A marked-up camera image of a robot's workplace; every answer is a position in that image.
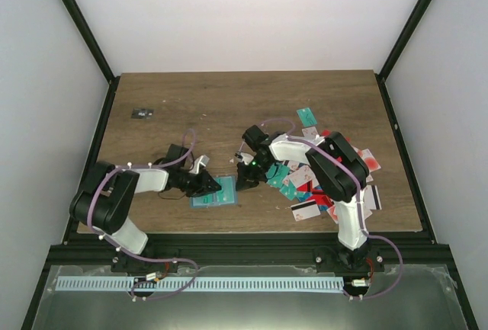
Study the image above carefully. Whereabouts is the light blue slotted cable duct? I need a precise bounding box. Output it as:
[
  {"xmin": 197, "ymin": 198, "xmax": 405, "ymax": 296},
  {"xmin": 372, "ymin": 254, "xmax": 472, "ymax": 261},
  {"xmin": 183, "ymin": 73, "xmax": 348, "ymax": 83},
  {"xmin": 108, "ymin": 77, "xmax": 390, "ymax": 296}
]
[{"xmin": 55, "ymin": 276, "xmax": 344, "ymax": 293}]

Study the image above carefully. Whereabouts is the blue leather card holder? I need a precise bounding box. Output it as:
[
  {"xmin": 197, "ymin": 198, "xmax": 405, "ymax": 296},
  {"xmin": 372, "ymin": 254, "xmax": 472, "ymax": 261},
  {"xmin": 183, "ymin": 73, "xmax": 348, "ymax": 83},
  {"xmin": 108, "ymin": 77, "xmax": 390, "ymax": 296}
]
[{"xmin": 190, "ymin": 175, "xmax": 238, "ymax": 209}]

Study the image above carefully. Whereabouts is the white magnetic stripe card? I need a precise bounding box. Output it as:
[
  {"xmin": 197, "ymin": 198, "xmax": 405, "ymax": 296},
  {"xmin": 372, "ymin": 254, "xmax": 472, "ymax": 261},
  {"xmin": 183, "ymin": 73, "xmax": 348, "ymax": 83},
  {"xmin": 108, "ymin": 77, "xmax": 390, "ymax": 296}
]
[{"xmin": 291, "ymin": 200, "xmax": 320, "ymax": 222}]

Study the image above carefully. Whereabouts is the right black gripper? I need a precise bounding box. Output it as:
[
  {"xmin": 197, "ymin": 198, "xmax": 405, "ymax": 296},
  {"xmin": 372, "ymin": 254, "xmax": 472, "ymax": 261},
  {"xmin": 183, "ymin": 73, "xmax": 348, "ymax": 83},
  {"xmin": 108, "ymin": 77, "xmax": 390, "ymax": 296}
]
[{"xmin": 236, "ymin": 155, "xmax": 275, "ymax": 191}]

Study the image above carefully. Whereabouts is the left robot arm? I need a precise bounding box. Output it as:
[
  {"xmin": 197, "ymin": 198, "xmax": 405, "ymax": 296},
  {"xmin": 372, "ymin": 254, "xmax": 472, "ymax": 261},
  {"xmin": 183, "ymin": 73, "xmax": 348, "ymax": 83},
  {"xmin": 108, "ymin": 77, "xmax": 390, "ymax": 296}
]
[{"xmin": 69, "ymin": 144, "xmax": 222, "ymax": 272}]

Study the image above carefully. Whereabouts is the purple cable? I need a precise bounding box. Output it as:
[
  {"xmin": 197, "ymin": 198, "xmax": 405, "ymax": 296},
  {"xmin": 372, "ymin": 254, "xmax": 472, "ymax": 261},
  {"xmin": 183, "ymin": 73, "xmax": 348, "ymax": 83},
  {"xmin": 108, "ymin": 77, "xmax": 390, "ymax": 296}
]
[
  {"xmin": 239, "ymin": 118, "xmax": 403, "ymax": 302},
  {"xmin": 86, "ymin": 128, "xmax": 199, "ymax": 301}
]

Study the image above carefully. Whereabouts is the small black card far left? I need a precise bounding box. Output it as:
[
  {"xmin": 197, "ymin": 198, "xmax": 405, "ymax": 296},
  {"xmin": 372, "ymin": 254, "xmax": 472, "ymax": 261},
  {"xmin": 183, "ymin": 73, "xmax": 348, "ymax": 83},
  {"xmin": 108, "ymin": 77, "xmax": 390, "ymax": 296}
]
[{"xmin": 131, "ymin": 108, "xmax": 154, "ymax": 119}]

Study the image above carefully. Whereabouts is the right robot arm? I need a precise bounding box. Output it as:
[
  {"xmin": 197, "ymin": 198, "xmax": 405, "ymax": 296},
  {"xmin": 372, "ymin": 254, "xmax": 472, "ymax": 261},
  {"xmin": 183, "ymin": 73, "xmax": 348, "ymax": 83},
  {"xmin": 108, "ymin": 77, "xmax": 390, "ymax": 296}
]
[{"xmin": 236, "ymin": 125, "xmax": 370, "ymax": 271}]

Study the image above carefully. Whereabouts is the white card with red pattern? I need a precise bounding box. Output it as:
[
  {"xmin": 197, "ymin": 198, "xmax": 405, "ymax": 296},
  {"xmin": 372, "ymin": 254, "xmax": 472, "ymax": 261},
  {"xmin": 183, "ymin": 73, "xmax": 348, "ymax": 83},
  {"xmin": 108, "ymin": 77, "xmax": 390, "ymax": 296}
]
[{"xmin": 302, "ymin": 127, "xmax": 319, "ymax": 139}]

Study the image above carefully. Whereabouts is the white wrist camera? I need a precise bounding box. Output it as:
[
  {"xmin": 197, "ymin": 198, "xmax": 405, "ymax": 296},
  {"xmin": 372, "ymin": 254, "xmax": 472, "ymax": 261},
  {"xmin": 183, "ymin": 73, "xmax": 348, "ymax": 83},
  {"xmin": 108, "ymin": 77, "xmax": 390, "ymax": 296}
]
[
  {"xmin": 235, "ymin": 151, "xmax": 253, "ymax": 164},
  {"xmin": 189, "ymin": 155, "xmax": 210, "ymax": 175}
]

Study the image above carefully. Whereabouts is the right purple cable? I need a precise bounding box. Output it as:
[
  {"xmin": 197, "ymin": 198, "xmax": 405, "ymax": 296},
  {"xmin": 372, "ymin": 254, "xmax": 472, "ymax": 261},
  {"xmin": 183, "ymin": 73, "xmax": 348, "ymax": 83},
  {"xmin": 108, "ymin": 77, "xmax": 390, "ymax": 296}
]
[{"xmin": 239, "ymin": 118, "xmax": 403, "ymax": 302}]

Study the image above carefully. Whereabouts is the teal VIP card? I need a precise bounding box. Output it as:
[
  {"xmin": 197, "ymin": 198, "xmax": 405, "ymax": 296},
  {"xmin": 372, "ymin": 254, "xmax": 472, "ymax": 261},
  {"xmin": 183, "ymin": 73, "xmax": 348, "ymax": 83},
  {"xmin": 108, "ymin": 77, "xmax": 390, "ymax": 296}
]
[{"xmin": 217, "ymin": 176, "xmax": 235, "ymax": 205}]

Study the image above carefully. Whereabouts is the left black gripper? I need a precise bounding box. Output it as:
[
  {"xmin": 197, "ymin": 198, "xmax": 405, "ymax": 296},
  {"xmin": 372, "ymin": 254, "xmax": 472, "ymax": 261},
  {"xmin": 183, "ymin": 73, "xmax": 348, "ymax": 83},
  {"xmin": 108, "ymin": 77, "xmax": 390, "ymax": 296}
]
[{"xmin": 178, "ymin": 169, "xmax": 222, "ymax": 198}]

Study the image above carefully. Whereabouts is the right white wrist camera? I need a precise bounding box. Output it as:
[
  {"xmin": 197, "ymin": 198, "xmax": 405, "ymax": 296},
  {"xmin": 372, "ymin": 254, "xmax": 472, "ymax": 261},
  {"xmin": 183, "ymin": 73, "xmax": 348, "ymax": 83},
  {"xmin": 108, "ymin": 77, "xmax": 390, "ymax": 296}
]
[{"xmin": 235, "ymin": 151, "xmax": 253, "ymax": 164}]

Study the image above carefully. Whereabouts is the black aluminium frame rail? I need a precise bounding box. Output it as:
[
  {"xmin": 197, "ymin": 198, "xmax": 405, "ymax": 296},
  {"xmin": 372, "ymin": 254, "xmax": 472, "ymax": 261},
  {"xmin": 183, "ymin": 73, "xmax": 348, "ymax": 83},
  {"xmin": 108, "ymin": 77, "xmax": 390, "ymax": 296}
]
[{"xmin": 47, "ymin": 232, "xmax": 454, "ymax": 273}]

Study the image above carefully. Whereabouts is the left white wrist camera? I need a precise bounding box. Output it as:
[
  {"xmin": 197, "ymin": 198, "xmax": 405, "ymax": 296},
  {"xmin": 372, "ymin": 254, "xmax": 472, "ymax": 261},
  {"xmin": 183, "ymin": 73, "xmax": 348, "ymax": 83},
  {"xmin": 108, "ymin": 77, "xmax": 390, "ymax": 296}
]
[{"xmin": 189, "ymin": 155, "xmax": 210, "ymax": 175}]

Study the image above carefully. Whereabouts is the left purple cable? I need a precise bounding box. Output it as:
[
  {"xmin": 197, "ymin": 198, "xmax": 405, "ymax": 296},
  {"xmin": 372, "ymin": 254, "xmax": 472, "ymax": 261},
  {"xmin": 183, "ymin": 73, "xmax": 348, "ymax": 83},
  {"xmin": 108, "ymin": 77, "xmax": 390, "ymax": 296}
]
[{"xmin": 86, "ymin": 128, "xmax": 199, "ymax": 301}]

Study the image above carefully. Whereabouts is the teal card top right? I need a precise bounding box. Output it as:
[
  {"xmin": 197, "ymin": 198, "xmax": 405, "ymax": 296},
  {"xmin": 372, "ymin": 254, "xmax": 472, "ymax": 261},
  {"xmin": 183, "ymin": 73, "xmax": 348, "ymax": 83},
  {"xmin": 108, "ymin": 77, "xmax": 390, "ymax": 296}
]
[{"xmin": 297, "ymin": 107, "xmax": 317, "ymax": 127}]

